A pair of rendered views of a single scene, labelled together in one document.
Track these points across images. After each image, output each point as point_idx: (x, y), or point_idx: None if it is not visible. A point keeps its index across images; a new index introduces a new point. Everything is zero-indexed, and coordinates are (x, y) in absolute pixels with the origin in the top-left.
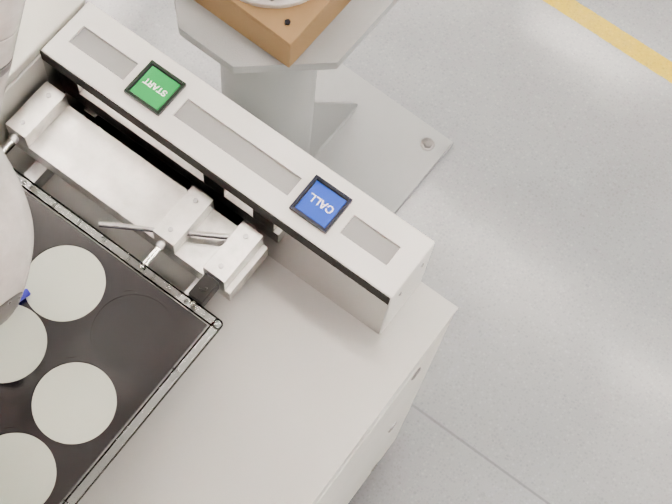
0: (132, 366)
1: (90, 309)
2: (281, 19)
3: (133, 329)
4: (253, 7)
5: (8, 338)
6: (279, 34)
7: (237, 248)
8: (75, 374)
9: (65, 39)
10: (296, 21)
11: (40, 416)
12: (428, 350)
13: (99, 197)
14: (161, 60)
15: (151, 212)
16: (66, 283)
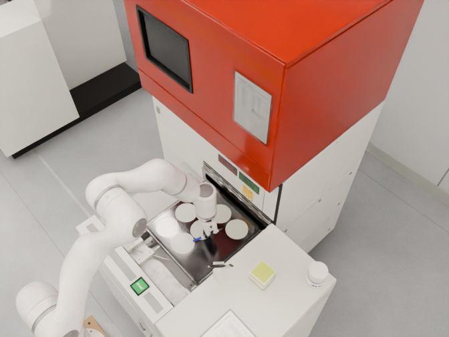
0: (169, 218)
1: (177, 235)
2: (90, 324)
3: (166, 228)
4: (98, 331)
5: (200, 230)
6: (93, 319)
7: (131, 243)
8: (184, 218)
9: (164, 309)
10: (85, 323)
11: (195, 210)
12: None
13: (168, 270)
14: (135, 296)
15: (154, 263)
16: (182, 243)
